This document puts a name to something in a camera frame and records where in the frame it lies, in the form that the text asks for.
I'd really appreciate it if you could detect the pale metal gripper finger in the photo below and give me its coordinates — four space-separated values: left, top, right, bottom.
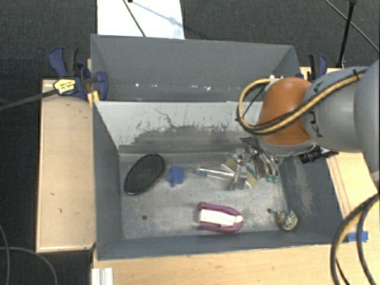
241 173 254 190
227 172 243 191

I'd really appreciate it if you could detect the clear plastic tube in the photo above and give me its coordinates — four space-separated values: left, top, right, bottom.
195 164 238 181

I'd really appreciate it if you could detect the purple and white stapler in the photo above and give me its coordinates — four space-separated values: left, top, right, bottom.
195 201 245 234

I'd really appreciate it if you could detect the blue star-shaped toy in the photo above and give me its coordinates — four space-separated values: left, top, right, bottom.
165 165 186 188

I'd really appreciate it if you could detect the black oval mesh disc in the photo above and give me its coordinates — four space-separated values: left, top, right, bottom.
123 153 167 197

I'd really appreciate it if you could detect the grey metal bin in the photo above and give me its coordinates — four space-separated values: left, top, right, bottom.
90 33 347 261

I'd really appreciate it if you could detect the pale wood board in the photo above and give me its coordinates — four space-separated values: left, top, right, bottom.
35 78 97 254

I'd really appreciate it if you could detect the black cylinder on white bracket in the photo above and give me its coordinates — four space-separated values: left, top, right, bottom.
298 146 339 164

